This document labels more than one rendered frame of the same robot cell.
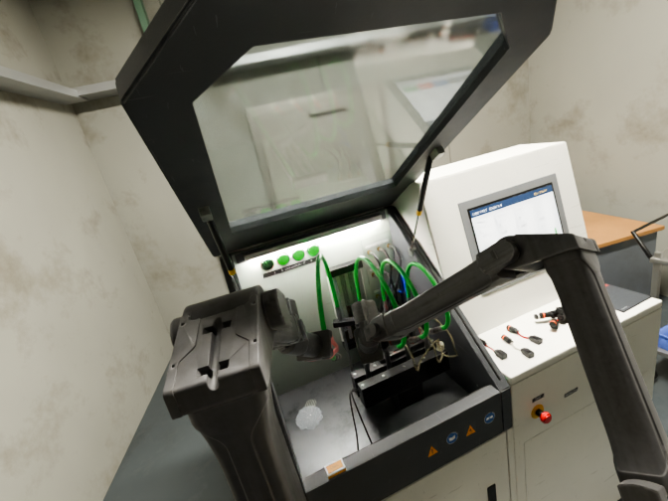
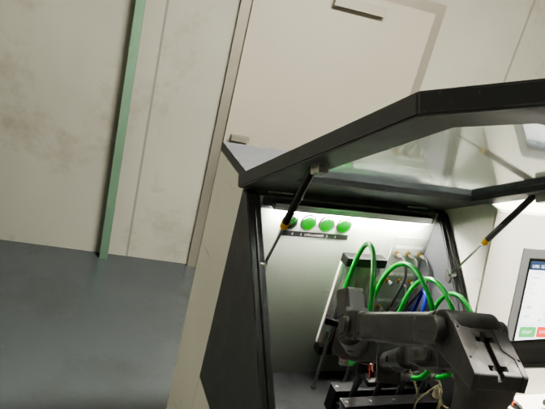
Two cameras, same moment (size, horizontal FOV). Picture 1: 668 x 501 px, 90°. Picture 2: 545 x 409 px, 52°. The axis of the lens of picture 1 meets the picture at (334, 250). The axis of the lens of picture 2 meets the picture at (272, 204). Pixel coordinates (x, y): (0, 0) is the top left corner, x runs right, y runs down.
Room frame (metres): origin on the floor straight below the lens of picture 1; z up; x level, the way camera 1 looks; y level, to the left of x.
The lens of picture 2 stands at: (-0.33, 0.51, 1.97)
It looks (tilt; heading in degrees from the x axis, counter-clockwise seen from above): 20 degrees down; 352
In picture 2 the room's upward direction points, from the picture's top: 14 degrees clockwise
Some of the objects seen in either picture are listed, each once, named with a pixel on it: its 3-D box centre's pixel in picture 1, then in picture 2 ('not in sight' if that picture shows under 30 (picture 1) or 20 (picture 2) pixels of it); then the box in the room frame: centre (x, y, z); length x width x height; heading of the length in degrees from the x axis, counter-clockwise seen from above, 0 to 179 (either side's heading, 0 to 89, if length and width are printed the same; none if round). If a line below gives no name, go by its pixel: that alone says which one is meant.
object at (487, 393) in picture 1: (411, 453); not in sight; (0.72, -0.09, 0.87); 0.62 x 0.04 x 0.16; 106
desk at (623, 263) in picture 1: (541, 258); not in sight; (2.70, -1.79, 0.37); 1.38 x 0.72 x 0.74; 7
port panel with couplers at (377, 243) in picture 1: (383, 270); (400, 281); (1.27, -0.18, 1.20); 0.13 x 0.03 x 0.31; 106
